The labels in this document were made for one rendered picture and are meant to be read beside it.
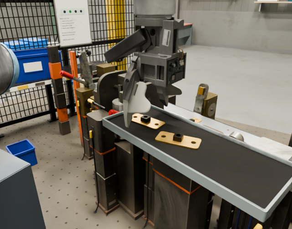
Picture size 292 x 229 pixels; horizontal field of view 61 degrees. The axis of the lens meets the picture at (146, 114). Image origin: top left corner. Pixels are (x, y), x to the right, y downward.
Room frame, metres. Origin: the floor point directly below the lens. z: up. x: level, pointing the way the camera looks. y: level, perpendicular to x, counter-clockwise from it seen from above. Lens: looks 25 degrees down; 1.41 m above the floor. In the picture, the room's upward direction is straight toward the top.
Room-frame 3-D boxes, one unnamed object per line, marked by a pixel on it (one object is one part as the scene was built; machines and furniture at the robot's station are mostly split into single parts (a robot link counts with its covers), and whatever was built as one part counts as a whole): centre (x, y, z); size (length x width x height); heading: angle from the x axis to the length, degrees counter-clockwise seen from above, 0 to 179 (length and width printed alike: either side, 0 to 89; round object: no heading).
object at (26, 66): (1.30, 0.62, 1.10); 0.30 x 0.17 x 0.13; 125
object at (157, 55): (0.47, -0.02, 1.32); 0.09 x 0.08 x 0.12; 52
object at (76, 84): (1.12, 0.33, 0.95); 0.03 x 0.01 x 0.50; 43
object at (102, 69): (1.44, 0.24, 0.88); 0.08 x 0.08 x 0.36; 43
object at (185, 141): (0.41, -0.06, 1.17); 0.08 x 0.04 x 0.01; 67
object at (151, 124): (0.49, 0.00, 1.17); 0.08 x 0.04 x 0.01; 52
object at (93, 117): (0.69, 0.16, 0.89); 0.09 x 0.08 x 0.38; 133
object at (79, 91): (1.03, 0.28, 0.87); 0.10 x 0.07 x 0.35; 133
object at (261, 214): (0.41, -0.08, 1.16); 0.37 x 0.14 x 0.02; 43
